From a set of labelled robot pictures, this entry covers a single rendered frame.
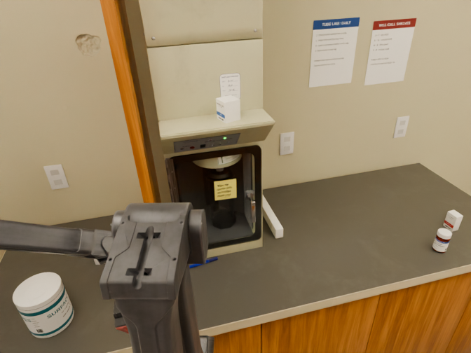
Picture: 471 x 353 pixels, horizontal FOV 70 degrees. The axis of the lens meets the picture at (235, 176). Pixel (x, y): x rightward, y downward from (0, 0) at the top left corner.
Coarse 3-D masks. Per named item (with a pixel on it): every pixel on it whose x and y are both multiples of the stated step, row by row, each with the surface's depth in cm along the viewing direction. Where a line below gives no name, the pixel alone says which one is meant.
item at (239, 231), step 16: (176, 160) 104; (192, 160) 106; (208, 160) 107; (224, 160) 109; (240, 160) 110; (256, 160) 111; (176, 176) 107; (192, 176) 109; (208, 176) 110; (224, 176) 112; (240, 176) 113; (256, 176) 114; (192, 192) 111; (208, 192) 113; (240, 192) 116; (256, 192) 118; (208, 208) 116; (224, 208) 118; (240, 208) 120; (256, 208) 121; (208, 224) 120; (224, 224) 121; (240, 224) 123; (256, 224) 125; (208, 240) 123; (224, 240) 125; (240, 240) 127
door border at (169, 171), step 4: (168, 160) 104; (172, 160) 104; (168, 164) 104; (172, 164) 105; (168, 168) 105; (172, 168) 105; (168, 172) 105; (172, 172) 106; (172, 176) 107; (172, 180) 107; (172, 184) 108; (176, 184) 109; (172, 188) 109; (176, 188) 109; (172, 192) 110; (176, 192) 110; (172, 196) 110; (176, 196) 111; (172, 200) 111; (176, 200) 112
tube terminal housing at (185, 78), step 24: (168, 48) 89; (192, 48) 91; (216, 48) 92; (240, 48) 94; (168, 72) 92; (192, 72) 94; (216, 72) 95; (240, 72) 97; (168, 96) 95; (192, 96) 97; (216, 96) 99; (240, 144) 108
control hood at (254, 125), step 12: (168, 120) 98; (180, 120) 97; (192, 120) 97; (204, 120) 97; (216, 120) 96; (240, 120) 95; (252, 120) 95; (264, 120) 95; (168, 132) 90; (180, 132) 90; (192, 132) 90; (204, 132) 91; (216, 132) 92; (228, 132) 94; (240, 132) 96; (252, 132) 98; (264, 132) 100; (168, 144) 94
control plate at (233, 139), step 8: (224, 136) 96; (232, 136) 97; (176, 144) 95; (184, 144) 96; (192, 144) 97; (200, 144) 98; (208, 144) 100; (216, 144) 101; (224, 144) 103; (176, 152) 101
